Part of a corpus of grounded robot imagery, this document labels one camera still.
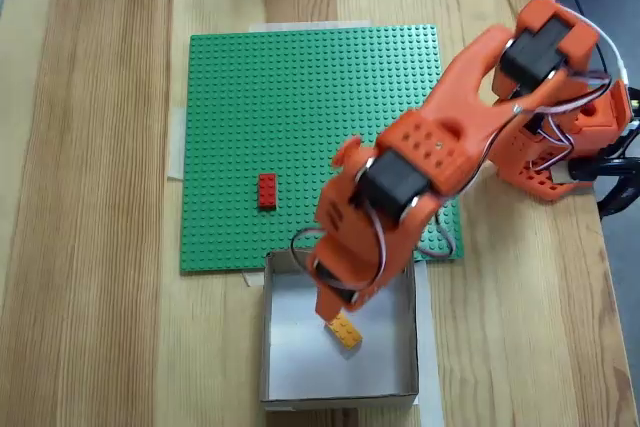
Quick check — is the cardboard box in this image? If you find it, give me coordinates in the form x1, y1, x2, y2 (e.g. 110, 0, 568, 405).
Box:
258, 246, 421, 412

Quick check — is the green lego baseplate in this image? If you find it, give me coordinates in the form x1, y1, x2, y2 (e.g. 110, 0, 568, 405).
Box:
179, 24, 466, 276

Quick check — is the black table clamp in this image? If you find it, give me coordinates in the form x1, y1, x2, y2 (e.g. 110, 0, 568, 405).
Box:
549, 131, 640, 219

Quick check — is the yellow lego block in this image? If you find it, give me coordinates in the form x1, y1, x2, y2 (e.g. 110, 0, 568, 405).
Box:
324, 310, 365, 351

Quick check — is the red lego block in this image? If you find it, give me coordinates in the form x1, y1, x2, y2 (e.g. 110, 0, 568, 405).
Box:
256, 172, 278, 211

